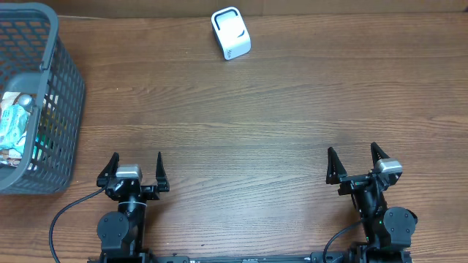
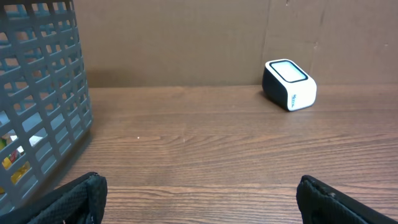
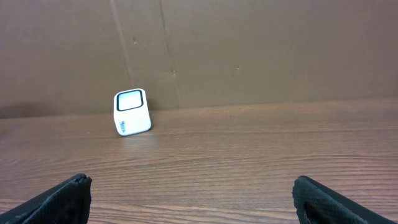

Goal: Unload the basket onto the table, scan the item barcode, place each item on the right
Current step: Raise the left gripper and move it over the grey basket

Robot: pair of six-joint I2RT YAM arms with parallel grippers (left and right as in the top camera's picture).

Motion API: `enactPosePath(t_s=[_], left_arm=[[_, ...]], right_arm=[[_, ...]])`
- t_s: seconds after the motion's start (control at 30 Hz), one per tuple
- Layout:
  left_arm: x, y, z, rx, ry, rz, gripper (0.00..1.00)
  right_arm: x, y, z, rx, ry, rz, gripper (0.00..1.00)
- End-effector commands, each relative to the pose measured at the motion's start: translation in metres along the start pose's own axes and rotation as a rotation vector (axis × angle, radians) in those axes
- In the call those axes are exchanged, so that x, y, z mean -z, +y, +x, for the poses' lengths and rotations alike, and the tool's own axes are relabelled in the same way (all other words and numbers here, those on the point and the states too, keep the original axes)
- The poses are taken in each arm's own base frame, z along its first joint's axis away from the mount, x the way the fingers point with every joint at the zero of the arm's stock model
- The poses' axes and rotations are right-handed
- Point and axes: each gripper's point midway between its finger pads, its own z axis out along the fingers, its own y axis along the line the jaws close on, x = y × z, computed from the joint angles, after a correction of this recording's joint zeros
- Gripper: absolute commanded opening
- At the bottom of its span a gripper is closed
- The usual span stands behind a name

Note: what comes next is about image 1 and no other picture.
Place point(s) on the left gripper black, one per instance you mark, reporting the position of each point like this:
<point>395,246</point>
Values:
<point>151,190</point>

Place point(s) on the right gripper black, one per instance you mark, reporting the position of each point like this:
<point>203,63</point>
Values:
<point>336,169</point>

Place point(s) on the brown white snack bag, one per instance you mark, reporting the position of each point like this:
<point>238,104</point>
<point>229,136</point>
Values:
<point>10,157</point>

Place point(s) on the teal tissue packet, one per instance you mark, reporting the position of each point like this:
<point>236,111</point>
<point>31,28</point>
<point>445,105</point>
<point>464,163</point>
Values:
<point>13,128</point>

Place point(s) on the yellow dish soap bottle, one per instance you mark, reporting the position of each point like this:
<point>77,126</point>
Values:
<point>26,101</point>

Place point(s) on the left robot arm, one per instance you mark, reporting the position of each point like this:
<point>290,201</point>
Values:
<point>122,231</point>

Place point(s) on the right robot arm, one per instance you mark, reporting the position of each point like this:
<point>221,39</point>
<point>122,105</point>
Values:
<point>388,230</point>

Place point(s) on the grey plastic shopping basket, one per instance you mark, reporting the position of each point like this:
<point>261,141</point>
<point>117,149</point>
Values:
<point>34,61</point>

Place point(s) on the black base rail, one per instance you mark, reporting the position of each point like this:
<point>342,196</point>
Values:
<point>314,257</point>

